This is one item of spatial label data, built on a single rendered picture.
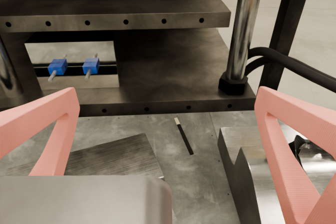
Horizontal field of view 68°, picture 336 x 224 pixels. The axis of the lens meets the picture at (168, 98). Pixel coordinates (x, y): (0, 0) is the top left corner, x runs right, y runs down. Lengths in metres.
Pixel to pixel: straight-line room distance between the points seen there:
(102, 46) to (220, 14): 0.38
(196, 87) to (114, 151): 0.47
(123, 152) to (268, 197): 0.26
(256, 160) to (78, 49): 0.62
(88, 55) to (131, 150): 0.44
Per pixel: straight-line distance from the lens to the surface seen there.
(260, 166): 0.46
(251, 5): 0.75
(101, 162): 0.49
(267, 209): 0.45
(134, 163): 0.47
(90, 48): 0.83
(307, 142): 0.52
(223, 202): 0.57
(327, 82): 0.81
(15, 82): 0.95
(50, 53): 0.88
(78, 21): 0.82
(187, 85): 0.89
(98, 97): 0.86
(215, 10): 0.81
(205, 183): 0.58
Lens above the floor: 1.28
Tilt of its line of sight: 37 degrees down
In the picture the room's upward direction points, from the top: straight up
